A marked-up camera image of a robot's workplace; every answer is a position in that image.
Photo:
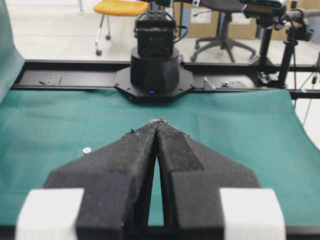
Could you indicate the yellow chair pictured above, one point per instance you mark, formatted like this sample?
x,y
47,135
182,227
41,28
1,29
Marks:
x,y
122,8

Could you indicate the black office chair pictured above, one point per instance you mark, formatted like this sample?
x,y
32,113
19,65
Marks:
x,y
222,37

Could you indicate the black aluminium frame rail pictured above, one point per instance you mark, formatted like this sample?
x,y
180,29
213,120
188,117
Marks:
x,y
226,77

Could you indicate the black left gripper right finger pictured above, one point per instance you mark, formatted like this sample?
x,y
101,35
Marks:
x,y
209,196

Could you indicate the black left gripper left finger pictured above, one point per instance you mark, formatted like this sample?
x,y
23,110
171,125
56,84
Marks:
x,y
102,195

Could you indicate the metal plate on rail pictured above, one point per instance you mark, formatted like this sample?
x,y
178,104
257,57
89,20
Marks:
x,y
53,80

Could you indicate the green table cloth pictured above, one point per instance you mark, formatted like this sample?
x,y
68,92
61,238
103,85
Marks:
x,y
44,129

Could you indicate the silver corner bracket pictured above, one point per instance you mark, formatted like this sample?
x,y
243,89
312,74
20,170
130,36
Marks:
x,y
207,85

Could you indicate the small white round sticker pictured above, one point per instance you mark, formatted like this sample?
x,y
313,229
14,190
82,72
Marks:
x,y
86,150

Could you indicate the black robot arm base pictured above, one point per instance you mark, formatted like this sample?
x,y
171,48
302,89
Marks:
x,y
155,71

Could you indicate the cardboard box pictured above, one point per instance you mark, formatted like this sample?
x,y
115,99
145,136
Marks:
x,y
204,22

